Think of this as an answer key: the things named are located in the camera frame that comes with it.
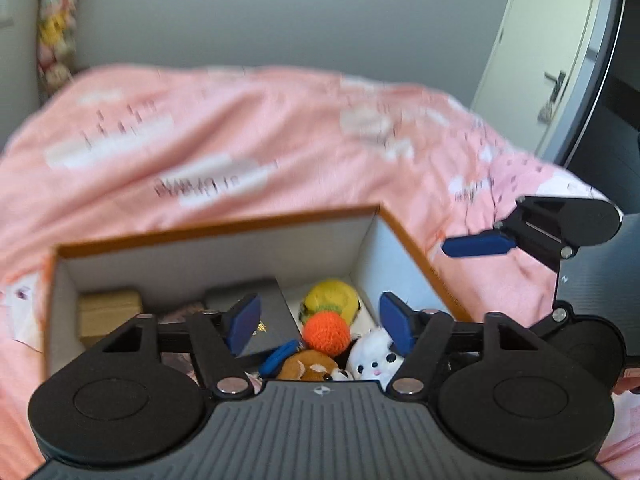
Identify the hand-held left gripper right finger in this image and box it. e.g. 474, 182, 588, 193
379, 291, 561, 401

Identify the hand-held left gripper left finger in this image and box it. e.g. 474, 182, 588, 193
85, 294, 263, 401

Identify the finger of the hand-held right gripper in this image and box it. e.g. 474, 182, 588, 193
529, 302, 575, 342
442, 197, 578, 272

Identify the black box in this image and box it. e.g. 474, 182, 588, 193
204, 276, 306, 358

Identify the white plush toy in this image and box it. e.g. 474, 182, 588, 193
346, 327, 408, 386

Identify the brown printed small box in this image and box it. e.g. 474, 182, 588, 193
157, 302, 208, 378

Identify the yellow plush toy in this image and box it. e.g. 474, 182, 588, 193
299, 280, 362, 323

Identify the orange crochet toy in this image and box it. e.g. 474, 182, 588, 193
302, 312, 351, 351

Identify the brown bear plush toy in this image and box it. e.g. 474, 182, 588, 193
257, 340, 356, 382

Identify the orange cardboard box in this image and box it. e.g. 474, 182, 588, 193
42, 203, 476, 386

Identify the gold box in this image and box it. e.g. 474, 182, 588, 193
77, 287, 143, 348

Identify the dark cabinet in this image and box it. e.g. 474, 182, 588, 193
565, 0, 640, 221

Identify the pink cloud-print blanket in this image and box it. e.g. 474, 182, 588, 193
0, 62, 640, 480

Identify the white door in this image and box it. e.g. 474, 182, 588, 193
470, 0, 608, 161

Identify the stack of plush toys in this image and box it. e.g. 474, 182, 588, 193
36, 0, 82, 88

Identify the door handle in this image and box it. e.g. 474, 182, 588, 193
542, 71, 568, 103

